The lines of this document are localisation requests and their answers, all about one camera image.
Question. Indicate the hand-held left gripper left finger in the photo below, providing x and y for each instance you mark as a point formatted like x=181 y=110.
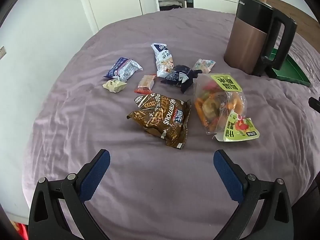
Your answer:
x=96 y=175

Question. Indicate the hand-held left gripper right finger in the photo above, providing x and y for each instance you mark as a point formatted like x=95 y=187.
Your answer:
x=228 y=175

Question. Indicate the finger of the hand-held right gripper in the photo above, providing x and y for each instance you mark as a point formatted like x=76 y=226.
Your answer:
x=315 y=103

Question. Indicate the orange wafer packet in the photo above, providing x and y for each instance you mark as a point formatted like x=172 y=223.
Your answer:
x=146 y=83

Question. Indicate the small pastel candy packet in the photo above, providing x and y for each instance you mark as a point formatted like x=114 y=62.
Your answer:
x=203 y=65

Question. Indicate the purple bed sheet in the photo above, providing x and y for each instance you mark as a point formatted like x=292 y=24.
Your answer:
x=125 y=192

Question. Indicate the green tray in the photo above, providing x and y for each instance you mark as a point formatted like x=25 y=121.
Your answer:
x=292 y=73

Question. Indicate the clear bag with green label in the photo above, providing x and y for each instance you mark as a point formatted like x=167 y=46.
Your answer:
x=215 y=102

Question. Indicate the brown cereal bag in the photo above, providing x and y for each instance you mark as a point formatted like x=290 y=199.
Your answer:
x=165 y=120

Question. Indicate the wooden headboard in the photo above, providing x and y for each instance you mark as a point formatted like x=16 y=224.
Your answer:
x=303 y=20

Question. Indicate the small cream snack packet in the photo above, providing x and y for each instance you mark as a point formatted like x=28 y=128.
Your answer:
x=114 y=86

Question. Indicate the brown and black electric kettle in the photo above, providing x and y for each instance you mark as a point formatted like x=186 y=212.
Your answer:
x=245 y=42

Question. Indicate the red object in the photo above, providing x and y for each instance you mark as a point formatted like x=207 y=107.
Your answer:
x=21 y=231

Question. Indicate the blue and white snack packet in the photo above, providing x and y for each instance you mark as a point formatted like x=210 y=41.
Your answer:
x=122 y=68

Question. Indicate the dark navy snack packet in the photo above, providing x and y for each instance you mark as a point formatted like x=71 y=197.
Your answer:
x=181 y=74

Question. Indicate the white cereal packet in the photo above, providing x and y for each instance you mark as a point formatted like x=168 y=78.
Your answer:
x=163 y=60

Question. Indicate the white door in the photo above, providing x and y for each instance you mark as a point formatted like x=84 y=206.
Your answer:
x=110 y=0

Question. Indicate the folded grey clothes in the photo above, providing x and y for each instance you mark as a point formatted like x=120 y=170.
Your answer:
x=170 y=5

